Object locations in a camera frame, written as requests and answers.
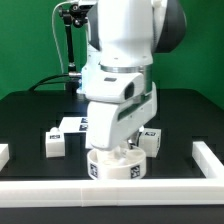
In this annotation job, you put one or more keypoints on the white round stool seat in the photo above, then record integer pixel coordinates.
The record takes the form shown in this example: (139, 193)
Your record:
(120, 163)

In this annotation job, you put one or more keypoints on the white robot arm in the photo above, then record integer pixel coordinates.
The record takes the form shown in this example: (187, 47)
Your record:
(123, 36)

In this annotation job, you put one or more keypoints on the white U-shaped obstacle fence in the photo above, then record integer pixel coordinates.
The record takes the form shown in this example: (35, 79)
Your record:
(83, 193)

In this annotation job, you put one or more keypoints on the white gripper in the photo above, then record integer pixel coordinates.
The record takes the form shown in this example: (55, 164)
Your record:
(118, 107)

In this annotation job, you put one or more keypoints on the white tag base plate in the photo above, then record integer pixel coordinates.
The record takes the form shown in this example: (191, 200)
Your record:
(74, 124)

